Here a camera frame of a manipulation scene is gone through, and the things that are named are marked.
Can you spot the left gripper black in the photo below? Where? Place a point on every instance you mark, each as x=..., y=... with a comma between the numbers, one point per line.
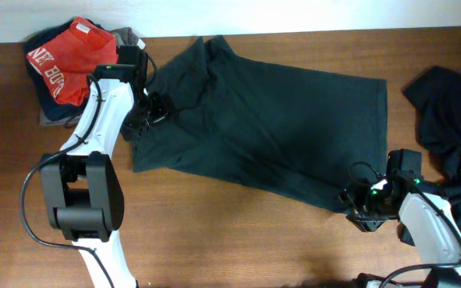
x=164, y=108

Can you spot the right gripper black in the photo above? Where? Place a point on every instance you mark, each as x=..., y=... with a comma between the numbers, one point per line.
x=352, y=191

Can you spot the dark teal t-shirt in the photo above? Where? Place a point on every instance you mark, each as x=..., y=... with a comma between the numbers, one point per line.
x=286, y=130

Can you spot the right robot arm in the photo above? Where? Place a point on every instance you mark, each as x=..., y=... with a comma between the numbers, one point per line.
x=402, y=194

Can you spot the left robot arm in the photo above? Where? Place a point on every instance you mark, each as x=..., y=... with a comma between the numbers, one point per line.
x=83, y=197

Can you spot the folded grey garment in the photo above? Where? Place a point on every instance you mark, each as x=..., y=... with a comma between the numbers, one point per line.
x=128, y=36

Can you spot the folded navy blue garment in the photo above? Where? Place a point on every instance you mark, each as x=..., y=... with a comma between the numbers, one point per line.
x=58, y=59

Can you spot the folded orange printed t-shirt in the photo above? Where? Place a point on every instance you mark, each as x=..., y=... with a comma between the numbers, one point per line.
x=66, y=60

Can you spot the black garment pile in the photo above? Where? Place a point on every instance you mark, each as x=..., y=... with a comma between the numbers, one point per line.
x=436, y=95

